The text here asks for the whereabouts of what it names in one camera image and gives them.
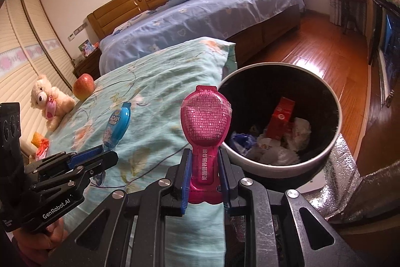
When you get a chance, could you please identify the red apple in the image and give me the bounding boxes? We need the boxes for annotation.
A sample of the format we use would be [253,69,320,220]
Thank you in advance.
[72,73,95,101]

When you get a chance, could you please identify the wooden nightstand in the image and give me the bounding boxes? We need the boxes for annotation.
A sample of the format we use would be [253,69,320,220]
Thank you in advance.
[73,48,102,80]

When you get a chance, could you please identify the blue bed sheet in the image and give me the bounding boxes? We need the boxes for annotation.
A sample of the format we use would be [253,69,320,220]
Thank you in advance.
[99,0,305,75]

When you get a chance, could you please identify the cream sliding wardrobe doors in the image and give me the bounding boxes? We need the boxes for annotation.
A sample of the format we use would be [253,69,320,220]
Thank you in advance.
[0,0,76,156]

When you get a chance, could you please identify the framed photo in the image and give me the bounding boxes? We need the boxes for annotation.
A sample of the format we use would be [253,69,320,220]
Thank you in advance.
[79,39,96,58]

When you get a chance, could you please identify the red white carton box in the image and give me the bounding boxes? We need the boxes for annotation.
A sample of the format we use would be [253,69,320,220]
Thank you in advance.
[264,97,295,141]

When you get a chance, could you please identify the orange foam net on floor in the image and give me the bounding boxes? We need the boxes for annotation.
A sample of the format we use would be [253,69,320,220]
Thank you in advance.
[31,132,50,149]

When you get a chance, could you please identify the wooden headboard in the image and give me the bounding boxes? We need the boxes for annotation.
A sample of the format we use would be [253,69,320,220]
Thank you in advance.
[87,0,167,40]

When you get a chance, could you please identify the blue blister package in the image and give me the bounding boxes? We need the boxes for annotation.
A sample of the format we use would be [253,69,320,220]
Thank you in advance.
[102,102,132,150]

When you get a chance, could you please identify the white round trash bin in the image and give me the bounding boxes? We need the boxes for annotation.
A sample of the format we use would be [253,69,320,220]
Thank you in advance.
[218,62,343,183]

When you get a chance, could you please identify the television screen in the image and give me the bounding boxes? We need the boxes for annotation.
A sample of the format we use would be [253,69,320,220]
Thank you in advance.
[369,0,399,108]

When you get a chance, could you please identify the foil snack wrapper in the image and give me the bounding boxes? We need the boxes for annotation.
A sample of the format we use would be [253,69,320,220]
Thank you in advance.
[229,131,258,159]

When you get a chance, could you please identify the person's left hand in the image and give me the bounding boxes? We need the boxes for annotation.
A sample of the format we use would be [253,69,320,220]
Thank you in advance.
[12,217,68,266]

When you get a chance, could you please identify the teal floral blanket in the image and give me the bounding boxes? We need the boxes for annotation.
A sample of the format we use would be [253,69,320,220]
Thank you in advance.
[44,36,237,267]

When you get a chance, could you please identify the white red plastic bag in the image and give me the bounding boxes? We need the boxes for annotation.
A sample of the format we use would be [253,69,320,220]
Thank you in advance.
[283,118,311,152]

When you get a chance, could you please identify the cream teddy bear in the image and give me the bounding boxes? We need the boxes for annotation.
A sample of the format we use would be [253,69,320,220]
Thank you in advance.
[30,75,75,132]

